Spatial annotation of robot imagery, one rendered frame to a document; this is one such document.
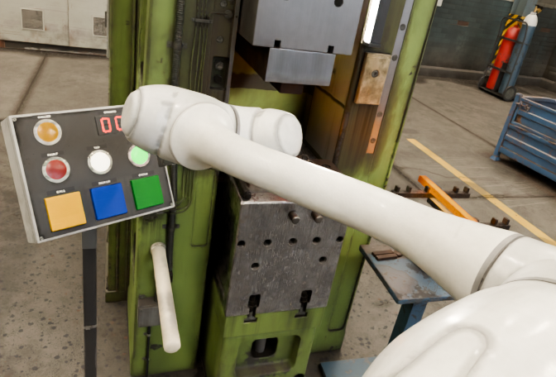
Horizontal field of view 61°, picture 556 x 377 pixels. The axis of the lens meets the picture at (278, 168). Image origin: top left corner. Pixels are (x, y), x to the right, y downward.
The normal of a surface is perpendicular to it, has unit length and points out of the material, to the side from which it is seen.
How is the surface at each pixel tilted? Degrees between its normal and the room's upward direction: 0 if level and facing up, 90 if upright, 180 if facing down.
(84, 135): 60
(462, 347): 18
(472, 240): 41
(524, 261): 36
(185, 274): 90
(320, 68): 90
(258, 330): 90
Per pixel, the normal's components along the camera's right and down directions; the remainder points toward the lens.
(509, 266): -0.59, -0.56
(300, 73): 0.30, 0.44
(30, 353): 0.16, -0.89
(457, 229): -0.39, -0.80
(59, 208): 0.66, -0.10
